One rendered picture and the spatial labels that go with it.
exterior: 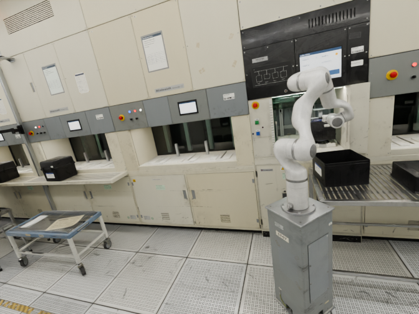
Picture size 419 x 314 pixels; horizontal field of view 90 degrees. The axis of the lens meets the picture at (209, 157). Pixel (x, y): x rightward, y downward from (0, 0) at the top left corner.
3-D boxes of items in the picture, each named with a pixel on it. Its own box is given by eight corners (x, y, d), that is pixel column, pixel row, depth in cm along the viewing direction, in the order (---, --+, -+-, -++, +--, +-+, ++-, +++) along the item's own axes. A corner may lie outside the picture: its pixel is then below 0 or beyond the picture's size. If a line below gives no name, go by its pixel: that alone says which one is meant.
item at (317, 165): (312, 173, 171) (311, 152, 167) (349, 169, 166) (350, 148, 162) (325, 187, 145) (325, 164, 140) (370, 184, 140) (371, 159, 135)
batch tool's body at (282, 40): (262, 239, 217) (239, 29, 165) (267, 195, 303) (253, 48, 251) (363, 246, 188) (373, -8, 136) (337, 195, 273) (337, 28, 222)
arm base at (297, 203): (299, 219, 116) (298, 189, 111) (274, 206, 133) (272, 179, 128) (322, 207, 124) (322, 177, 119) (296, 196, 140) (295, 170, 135)
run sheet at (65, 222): (43, 232, 212) (42, 230, 211) (57, 219, 235) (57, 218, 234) (73, 226, 212) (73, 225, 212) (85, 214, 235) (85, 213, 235)
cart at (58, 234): (16, 269, 235) (-2, 232, 222) (59, 238, 282) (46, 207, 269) (84, 277, 206) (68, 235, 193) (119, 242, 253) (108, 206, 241)
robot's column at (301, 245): (306, 332, 130) (300, 226, 110) (274, 298, 155) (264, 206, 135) (335, 308, 142) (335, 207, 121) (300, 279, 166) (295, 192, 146)
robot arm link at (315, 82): (290, 160, 126) (318, 164, 113) (279, 157, 119) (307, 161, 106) (305, 78, 126) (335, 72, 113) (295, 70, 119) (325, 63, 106)
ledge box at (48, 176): (43, 182, 263) (35, 162, 256) (65, 174, 288) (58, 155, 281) (59, 182, 251) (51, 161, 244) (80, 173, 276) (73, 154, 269)
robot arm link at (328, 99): (342, 76, 131) (351, 114, 147) (315, 88, 137) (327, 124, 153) (348, 81, 124) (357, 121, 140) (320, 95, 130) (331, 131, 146)
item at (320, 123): (308, 145, 199) (307, 111, 191) (305, 140, 218) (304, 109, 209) (337, 142, 191) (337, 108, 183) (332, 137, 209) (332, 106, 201)
